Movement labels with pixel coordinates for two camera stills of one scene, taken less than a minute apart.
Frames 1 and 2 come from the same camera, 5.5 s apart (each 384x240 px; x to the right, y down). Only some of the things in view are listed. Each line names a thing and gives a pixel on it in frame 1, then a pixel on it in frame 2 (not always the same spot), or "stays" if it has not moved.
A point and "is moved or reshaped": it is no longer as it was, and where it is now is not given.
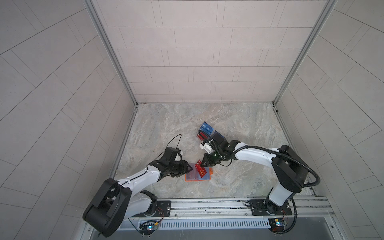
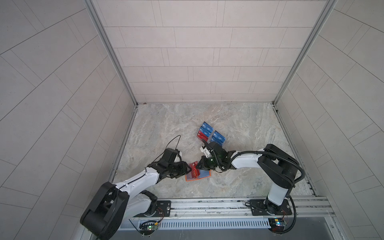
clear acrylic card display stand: x=205 y=132 stays
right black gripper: x=206 y=163 to x=202 y=163
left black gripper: x=183 y=170 stays
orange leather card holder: x=194 y=175 stays
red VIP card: x=201 y=170 is moved or reshaped
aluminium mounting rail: x=320 y=207 stays
